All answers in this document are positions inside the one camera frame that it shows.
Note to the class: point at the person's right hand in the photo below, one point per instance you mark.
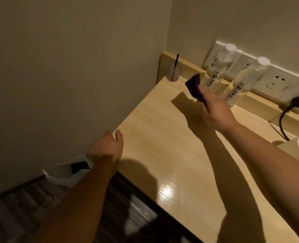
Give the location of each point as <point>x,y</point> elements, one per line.
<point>216,111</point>

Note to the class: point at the person's left hand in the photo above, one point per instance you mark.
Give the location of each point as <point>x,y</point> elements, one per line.
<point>106,147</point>

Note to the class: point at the person's left thumb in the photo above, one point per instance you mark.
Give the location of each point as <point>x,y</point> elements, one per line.
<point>119,137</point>

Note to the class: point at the person's right fingers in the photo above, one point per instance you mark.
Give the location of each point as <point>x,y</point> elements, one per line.
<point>204,94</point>

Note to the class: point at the dark purple cloth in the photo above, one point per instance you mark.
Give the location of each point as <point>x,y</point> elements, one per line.
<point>194,88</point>

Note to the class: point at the person's left forearm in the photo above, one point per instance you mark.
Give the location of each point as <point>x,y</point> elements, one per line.
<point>76,207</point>

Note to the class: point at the person's right forearm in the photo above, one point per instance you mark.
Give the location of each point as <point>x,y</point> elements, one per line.
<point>273,172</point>

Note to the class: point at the clear plastic water bottle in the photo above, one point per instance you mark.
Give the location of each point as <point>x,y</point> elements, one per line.
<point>218,68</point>
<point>244,82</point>

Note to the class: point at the clear cup with black straw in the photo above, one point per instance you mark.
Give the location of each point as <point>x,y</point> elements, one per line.
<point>173,71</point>

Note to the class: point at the white plastic trash bag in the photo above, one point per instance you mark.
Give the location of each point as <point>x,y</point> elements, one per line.
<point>63,172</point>

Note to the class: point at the white wall socket panel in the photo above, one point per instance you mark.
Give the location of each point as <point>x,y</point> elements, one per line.
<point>271,78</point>

